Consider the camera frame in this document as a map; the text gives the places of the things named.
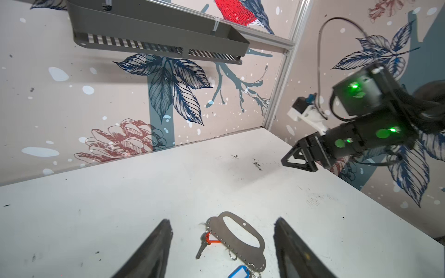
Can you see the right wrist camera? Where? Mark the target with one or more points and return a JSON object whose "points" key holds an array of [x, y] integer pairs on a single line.
{"points": [[304, 109]]}

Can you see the horizontal aluminium frame bar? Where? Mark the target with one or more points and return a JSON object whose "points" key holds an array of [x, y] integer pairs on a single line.
{"points": [[256, 38]]}

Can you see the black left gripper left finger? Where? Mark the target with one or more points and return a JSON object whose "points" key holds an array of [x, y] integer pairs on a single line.
{"points": [[150, 260]]}

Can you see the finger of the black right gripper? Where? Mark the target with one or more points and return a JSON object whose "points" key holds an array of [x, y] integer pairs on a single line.
{"points": [[299, 157]]}

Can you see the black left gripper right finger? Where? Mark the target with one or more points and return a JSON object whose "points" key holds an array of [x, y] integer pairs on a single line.
{"points": [[295, 258]]}

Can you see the black hanging wire basket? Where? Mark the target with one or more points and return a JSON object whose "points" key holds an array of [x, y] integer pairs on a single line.
{"points": [[155, 27]]}

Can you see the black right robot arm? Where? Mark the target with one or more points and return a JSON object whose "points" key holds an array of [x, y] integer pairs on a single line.
{"points": [[382, 115]]}

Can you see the silver metal carabiner keyring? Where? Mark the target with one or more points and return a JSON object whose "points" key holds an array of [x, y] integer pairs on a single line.
{"points": [[250, 256]]}

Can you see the key with blue tag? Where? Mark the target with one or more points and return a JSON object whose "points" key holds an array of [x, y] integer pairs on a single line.
{"points": [[240, 272]]}

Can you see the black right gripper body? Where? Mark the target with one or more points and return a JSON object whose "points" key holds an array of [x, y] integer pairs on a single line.
{"points": [[316, 152]]}

